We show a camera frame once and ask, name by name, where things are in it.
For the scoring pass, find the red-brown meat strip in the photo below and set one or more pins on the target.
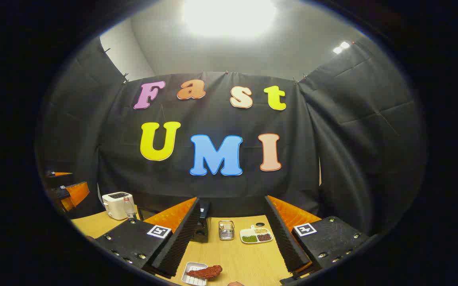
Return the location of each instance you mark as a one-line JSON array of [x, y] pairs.
[[207, 272]]

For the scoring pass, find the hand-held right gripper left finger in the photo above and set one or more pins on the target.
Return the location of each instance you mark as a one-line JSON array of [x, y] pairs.
[[181, 246]]

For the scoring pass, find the clear plastic bottle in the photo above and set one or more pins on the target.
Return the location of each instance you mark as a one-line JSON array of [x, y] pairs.
[[129, 208]]

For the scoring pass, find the large ceiling light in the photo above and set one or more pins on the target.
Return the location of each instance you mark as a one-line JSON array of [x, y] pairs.
[[229, 16]]

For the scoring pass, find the white toaster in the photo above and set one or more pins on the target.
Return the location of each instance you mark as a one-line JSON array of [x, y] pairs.
[[113, 204]]

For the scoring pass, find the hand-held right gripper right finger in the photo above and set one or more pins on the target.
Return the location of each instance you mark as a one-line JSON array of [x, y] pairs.
[[288, 246]]

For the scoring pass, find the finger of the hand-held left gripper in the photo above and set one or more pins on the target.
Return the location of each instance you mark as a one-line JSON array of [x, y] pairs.
[[60, 179], [76, 194]]

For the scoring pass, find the small white tray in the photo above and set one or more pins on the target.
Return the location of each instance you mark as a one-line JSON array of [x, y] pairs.
[[193, 280]]

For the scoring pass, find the small ceiling light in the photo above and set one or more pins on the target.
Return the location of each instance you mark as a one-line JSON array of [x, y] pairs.
[[341, 47]]

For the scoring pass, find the black electric oven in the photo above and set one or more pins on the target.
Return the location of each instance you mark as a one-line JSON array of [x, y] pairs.
[[203, 228]]

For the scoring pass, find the white divided bean plate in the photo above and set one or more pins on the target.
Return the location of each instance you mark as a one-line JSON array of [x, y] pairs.
[[256, 237]]

